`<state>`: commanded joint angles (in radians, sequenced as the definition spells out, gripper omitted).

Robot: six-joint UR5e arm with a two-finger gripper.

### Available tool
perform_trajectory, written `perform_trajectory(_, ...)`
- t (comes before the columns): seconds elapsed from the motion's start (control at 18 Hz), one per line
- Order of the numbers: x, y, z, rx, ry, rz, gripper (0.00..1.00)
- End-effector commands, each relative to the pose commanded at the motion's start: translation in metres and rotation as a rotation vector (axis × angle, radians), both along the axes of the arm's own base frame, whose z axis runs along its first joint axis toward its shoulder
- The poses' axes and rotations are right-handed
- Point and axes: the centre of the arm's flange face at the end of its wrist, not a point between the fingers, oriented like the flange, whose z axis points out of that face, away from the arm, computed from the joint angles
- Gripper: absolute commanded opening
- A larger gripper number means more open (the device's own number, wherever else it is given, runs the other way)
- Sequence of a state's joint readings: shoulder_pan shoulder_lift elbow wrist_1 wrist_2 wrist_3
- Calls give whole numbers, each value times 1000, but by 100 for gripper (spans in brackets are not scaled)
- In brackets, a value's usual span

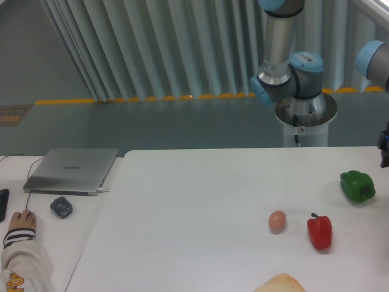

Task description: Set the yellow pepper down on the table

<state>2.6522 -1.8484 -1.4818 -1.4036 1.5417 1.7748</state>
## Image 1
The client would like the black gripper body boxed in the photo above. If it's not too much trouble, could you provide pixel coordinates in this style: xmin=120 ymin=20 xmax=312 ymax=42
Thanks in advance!
xmin=377 ymin=122 xmax=389 ymax=168

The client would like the cream striped sleeve forearm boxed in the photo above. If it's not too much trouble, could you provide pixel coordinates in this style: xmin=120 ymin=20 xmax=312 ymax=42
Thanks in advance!
xmin=1 ymin=228 xmax=49 ymax=291

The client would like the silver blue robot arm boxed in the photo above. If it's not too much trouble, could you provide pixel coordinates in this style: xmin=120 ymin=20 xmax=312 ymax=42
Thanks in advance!
xmin=250 ymin=1 xmax=388 ymax=147

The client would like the green bell pepper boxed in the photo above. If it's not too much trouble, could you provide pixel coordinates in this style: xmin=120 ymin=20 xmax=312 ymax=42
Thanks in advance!
xmin=340 ymin=170 xmax=376 ymax=203

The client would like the red bell pepper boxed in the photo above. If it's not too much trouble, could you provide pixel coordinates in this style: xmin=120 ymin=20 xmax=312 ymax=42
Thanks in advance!
xmin=307 ymin=213 xmax=332 ymax=250

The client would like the person's hand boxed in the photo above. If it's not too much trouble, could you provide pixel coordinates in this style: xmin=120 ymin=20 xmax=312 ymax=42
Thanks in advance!
xmin=8 ymin=209 xmax=36 ymax=232

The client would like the brown egg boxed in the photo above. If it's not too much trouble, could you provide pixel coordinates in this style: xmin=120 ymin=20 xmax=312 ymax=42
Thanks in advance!
xmin=268 ymin=210 xmax=286 ymax=234

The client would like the grey pleated curtain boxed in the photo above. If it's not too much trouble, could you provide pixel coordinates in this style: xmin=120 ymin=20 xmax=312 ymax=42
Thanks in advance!
xmin=43 ymin=1 xmax=388 ymax=102

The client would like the silver closed laptop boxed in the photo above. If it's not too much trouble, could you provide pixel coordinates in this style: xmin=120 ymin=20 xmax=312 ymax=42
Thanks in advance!
xmin=23 ymin=148 xmax=118 ymax=196

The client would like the dark grey small case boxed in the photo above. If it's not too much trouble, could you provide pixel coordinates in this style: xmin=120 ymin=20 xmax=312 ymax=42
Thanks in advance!
xmin=50 ymin=196 xmax=73 ymax=219

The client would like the black phone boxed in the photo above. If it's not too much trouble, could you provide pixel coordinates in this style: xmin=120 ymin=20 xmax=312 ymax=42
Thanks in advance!
xmin=0 ymin=189 xmax=10 ymax=222

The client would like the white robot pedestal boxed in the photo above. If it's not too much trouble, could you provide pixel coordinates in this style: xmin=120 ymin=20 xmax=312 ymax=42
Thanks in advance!
xmin=275 ymin=92 xmax=337 ymax=147

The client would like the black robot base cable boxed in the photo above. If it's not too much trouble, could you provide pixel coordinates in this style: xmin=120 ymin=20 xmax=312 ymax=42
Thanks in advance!
xmin=292 ymin=114 xmax=302 ymax=148

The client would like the black mouse cable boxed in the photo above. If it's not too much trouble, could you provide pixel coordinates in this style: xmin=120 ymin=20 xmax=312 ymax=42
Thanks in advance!
xmin=0 ymin=153 xmax=46 ymax=211

